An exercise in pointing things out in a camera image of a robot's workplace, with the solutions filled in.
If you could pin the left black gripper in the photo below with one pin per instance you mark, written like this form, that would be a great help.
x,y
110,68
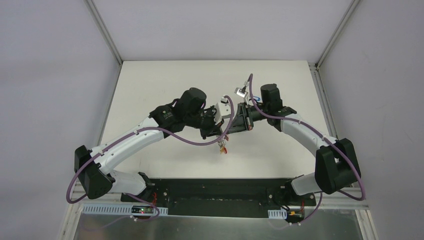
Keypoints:
x,y
205,129

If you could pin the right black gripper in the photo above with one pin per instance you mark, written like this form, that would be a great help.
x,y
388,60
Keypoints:
x,y
247,119

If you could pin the grey red keyring holder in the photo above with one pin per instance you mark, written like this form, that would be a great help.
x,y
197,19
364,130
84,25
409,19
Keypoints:
x,y
222,146

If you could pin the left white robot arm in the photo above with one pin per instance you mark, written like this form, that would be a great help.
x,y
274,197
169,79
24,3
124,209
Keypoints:
x,y
95,174

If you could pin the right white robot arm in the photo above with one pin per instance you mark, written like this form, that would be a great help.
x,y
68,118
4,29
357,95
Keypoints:
x,y
336,164

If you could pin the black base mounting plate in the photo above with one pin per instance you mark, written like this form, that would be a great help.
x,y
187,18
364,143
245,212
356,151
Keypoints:
x,y
214,197

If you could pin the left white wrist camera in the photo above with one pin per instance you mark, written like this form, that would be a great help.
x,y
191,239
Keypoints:
x,y
223,111

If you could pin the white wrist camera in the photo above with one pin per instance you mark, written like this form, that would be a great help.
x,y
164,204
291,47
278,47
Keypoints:
x,y
242,92
223,111

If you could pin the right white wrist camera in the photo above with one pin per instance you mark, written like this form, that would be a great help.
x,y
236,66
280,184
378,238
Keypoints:
x,y
242,92

